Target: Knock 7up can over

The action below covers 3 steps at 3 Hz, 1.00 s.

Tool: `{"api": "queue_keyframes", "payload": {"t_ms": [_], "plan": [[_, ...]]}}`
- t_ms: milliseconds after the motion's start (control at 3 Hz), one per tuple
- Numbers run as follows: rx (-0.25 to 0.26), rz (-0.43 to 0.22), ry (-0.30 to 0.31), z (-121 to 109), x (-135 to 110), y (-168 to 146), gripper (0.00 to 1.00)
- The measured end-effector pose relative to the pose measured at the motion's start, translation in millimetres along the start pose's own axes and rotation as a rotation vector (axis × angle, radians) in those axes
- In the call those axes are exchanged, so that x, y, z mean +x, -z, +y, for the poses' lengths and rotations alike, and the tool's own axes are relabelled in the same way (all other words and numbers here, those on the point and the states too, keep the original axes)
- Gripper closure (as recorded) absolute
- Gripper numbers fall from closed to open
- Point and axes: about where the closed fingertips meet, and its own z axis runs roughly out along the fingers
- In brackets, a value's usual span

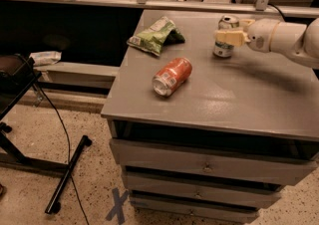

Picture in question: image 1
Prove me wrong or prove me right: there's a grey drawer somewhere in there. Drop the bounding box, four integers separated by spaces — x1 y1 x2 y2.
122 171 281 208
110 138 317 185
130 193 258 223

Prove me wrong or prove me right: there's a middle grey drawer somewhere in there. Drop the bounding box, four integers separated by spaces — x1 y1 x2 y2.
122 171 281 208

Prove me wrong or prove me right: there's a top grey drawer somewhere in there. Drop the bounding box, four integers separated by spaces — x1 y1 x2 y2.
110 138 317 185

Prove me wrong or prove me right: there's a white crumpled plastic bag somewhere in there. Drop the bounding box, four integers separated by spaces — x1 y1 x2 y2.
30 51 62 67

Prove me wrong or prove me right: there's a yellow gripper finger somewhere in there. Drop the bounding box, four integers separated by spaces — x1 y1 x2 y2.
214 28 250 47
239 19 255 32

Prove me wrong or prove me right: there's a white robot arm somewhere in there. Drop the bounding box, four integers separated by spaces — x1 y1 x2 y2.
214 18 319 70

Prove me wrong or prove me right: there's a green chip bag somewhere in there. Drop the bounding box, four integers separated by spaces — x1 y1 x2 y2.
127 16 185 56

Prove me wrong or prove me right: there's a black cable behind cabinet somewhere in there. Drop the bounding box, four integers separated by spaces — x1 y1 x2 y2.
267 3 287 22

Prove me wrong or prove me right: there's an orange soda can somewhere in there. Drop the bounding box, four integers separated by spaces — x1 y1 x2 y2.
153 58 192 97

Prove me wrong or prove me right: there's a black cable on floor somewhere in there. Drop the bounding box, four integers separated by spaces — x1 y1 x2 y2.
14 53 92 225

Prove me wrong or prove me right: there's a white green 7up can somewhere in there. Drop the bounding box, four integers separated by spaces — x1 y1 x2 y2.
212 15 239 58

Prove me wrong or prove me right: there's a grey drawer cabinet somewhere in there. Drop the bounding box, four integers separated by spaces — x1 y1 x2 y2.
102 11 319 212

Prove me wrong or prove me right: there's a bottom grey drawer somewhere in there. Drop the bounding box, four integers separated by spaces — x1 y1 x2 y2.
130 193 258 223

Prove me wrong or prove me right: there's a black stand with base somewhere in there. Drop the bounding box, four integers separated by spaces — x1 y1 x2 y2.
0 53 93 216

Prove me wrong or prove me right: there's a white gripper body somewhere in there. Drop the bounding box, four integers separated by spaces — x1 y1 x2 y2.
247 19 280 53

